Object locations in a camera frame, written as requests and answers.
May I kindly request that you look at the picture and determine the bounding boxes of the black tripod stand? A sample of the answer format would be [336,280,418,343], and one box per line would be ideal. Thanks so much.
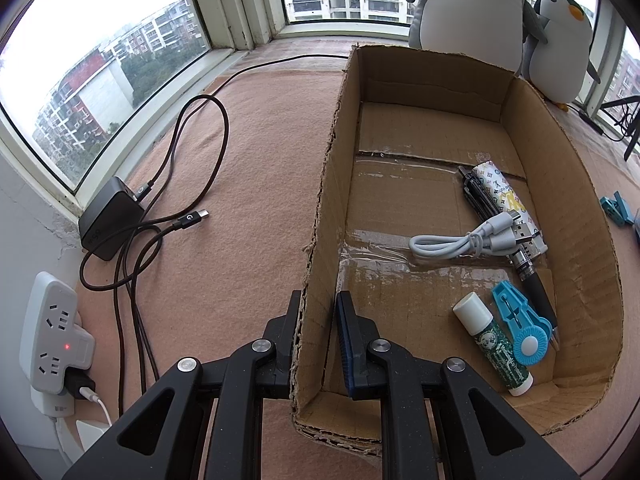
[600,96,640,162]

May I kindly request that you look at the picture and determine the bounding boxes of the black power cord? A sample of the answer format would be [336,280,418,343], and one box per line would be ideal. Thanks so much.
[112,52,350,418]

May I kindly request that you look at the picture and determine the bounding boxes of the pink felt mat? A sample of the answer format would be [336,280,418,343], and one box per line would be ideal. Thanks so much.
[78,38,639,479]

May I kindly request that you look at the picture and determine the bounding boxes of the black USB-C cable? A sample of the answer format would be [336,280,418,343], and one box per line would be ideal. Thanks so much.
[78,93,231,292]

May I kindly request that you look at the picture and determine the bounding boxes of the green white glue stick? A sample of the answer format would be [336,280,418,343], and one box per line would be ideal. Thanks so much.
[452,292,534,396]

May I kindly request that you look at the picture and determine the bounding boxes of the patterned white tube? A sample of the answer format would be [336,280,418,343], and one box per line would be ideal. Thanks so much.
[472,160,548,259]

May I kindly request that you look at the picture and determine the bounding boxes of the white power strip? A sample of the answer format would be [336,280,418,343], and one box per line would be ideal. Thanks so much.
[18,271,96,394]

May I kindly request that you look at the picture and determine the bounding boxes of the small penguin plush orange beak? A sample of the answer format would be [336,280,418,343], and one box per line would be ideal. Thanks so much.
[521,0,601,105]

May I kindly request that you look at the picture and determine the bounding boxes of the cardboard box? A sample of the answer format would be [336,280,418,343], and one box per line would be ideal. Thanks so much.
[292,46,624,454]

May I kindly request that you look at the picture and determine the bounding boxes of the black pen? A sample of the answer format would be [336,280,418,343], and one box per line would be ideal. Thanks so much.
[459,167,560,350]

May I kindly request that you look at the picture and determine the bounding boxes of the teal plastic clip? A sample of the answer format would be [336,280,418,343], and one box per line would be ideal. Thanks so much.
[600,191,634,226]

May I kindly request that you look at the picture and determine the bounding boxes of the large grey white penguin plush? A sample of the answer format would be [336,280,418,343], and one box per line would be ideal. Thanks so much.
[406,0,548,73]

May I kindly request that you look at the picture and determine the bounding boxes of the black plug in strip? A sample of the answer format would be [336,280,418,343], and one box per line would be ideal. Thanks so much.
[64,367,96,400]

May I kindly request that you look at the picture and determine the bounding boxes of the white charger cable plug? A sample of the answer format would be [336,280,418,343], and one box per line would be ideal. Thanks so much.
[79,386,112,427]

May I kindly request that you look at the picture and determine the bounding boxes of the white USB cable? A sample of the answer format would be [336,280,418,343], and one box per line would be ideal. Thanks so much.
[408,211,536,261]

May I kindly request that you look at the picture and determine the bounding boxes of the white wall adapter block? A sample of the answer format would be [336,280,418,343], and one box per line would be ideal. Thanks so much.
[76,419,111,452]

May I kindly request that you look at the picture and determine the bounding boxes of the black power adapter brick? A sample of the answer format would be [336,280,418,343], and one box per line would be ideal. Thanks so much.
[78,177,143,261]

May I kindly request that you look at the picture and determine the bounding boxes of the blue plastic clip tool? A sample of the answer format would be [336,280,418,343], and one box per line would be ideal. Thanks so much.
[491,281,552,366]

